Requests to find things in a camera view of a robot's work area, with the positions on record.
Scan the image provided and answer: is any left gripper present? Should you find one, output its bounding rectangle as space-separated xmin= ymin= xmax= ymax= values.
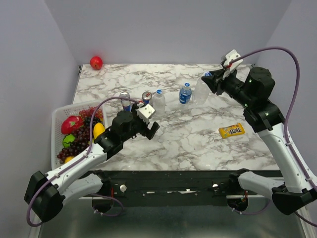
xmin=121 ymin=104 xmax=160 ymax=143

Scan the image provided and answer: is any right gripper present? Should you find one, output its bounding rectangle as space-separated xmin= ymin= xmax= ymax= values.
xmin=203 ymin=65 xmax=253 ymax=107

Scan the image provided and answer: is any blue labelled plastic bottle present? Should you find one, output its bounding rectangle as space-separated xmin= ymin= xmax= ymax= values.
xmin=179 ymin=85 xmax=192 ymax=109

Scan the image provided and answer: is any clear unlabelled plastic bottle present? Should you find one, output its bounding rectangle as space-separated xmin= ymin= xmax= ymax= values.
xmin=153 ymin=92 xmax=165 ymax=118

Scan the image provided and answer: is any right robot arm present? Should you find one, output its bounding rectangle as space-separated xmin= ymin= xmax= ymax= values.
xmin=201 ymin=67 xmax=317 ymax=215

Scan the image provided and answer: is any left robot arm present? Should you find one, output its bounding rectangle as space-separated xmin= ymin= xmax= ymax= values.
xmin=24 ymin=104 xmax=159 ymax=223

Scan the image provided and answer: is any upside-down energy drink can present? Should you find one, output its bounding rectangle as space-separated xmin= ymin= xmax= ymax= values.
xmin=119 ymin=91 xmax=131 ymax=112

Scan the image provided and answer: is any upright energy drink can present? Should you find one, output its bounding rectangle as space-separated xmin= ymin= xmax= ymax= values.
xmin=142 ymin=91 xmax=153 ymax=105

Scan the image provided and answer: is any yellow mango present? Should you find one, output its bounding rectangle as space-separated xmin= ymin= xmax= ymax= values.
xmin=93 ymin=122 xmax=106 ymax=139

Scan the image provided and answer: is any yellow candy bag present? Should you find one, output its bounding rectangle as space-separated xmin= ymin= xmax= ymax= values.
xmin=218 ymin=123 xmax=245 ymax=138

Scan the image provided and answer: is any black grape bunch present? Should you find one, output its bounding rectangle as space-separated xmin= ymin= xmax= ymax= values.
xmin=84 ymin=116 xmax=102 ymax=127

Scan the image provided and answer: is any red grape bunch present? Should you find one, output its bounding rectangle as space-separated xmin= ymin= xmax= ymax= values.
xmin=79 ymin=107 xmax=104 ymax=121

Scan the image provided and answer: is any dark purple grape bunch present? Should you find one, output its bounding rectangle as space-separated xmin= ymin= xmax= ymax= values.
xmin=56 ymin=125 xmax=90 ymax=164

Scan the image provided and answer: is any red dragon fruit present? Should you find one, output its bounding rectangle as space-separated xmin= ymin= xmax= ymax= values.
xmin=61 ymin=116 xmax=84 ymax=134

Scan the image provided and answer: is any green fruit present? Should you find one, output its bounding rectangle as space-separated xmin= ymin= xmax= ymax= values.
xmin=62 ymin=134 xmax=76 ymax=148

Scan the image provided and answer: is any yellow lemon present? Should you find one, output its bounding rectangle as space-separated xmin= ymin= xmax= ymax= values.
xmin=64 ymin=156 xmax=74 ymax=163

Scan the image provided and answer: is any red apple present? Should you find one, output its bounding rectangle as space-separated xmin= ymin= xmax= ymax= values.
xmin=90 ymin=56 xmax=103 ymax=70

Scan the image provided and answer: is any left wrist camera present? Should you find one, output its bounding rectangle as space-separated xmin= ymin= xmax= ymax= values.
xmin=137 ymin=104 xmax=156 ymax=124

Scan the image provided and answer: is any black mounting rail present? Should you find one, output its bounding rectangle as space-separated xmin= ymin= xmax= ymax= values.
xmin=81 ymin=170 xmax=258 ymax=208

